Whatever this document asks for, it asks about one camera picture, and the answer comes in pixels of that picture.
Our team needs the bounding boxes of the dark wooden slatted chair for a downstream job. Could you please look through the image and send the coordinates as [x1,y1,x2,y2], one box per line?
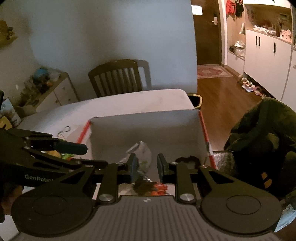
[88,59,142,97]

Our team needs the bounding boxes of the red hanging clothes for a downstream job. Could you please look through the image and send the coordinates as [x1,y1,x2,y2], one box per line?
[226,0,236,16]

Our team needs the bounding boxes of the clutter of toys on cabinet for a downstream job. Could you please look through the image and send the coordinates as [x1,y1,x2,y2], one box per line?
[16,67,62,108]

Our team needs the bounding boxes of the dark wooden door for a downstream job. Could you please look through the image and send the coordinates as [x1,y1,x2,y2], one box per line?
[191,0,222,65]

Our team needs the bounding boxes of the dark camouflage jacket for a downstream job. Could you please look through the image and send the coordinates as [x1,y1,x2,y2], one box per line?
[224,97,295,200]

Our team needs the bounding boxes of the yellow rim waste bin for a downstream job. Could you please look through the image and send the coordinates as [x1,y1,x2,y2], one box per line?
[187,93,203,109]

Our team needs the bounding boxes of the red patterned rug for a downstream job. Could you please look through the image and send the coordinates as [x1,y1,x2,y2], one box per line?
[197,65,233,79]

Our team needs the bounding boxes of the silver foil snack bag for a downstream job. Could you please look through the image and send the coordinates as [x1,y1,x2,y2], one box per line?
[119,141,152,174]

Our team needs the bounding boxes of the red cardboard box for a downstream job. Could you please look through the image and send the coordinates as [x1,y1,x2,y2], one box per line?
[80,109,213,181]

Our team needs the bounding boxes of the white wall cabinet unit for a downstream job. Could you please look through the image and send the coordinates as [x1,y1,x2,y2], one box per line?
[225,1,295,109]

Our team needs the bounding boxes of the white drawer cabinet wood top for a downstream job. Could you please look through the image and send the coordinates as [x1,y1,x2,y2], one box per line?
[33,72,80,113]

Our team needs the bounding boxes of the black hair scrunchie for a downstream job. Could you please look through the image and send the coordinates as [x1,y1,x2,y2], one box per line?
[175,156,201,166]

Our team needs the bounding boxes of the orange figurine keychain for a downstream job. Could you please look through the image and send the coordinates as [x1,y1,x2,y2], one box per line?
[133,181,168,196]

